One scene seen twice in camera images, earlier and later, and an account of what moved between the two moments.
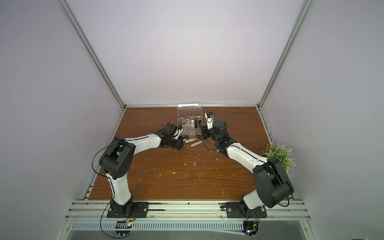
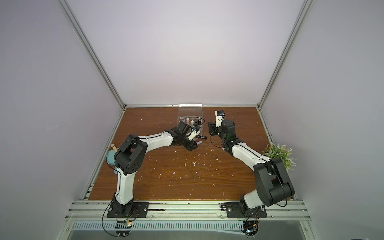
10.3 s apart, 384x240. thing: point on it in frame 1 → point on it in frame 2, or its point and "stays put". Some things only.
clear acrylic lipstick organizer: [190, 117] stays put
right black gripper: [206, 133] → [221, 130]
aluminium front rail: [276, 210] stays put
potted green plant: [280, 152] stays put
